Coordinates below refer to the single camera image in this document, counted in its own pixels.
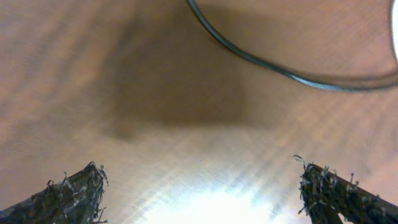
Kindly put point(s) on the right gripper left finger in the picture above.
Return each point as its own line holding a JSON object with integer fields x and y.
{"x": 75, "y": 199}

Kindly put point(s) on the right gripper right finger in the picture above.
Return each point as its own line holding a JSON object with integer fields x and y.
{"x": 328, "y": 198}

